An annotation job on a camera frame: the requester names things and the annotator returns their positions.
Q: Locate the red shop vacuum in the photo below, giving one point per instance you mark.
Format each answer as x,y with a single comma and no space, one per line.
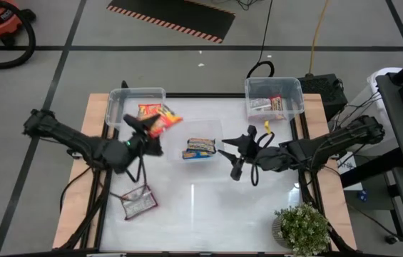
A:
31,41

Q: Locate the white plastic container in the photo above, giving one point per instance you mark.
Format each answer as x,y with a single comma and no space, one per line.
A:
379,75

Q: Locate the black equipment box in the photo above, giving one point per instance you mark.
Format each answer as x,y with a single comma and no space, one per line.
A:
320,93

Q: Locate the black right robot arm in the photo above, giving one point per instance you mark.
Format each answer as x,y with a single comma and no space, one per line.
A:
344,139

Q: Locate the clear plastic bin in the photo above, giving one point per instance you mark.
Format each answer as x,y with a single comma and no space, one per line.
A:
274,85
122,100
201,130

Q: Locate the orange chicken noodle pack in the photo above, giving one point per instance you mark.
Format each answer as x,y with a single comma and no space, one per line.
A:
167,121
146,109

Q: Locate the potted plant with striped pot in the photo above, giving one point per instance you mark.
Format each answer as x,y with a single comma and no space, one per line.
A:
302,228

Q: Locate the dark red beef noodle pack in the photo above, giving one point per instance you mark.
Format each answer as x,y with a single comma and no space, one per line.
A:
276,103
138,202
260,104

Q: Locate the small blue object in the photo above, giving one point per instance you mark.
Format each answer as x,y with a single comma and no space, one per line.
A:
362,195

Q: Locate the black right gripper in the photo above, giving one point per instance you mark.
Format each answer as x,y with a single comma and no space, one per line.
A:
269,158

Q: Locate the black caster wheel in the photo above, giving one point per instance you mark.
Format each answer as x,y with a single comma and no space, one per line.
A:
391,239

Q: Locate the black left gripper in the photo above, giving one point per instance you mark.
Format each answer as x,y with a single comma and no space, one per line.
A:
147,146

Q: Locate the white paper sheet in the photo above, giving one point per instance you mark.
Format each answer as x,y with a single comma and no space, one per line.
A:
347,160

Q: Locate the black hazard-striped floor mat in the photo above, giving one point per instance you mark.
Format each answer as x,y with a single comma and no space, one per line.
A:
172,12

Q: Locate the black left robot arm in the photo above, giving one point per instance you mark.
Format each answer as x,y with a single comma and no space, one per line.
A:
76,142

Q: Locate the light wooden base board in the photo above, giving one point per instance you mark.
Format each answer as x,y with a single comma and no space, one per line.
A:
92,118

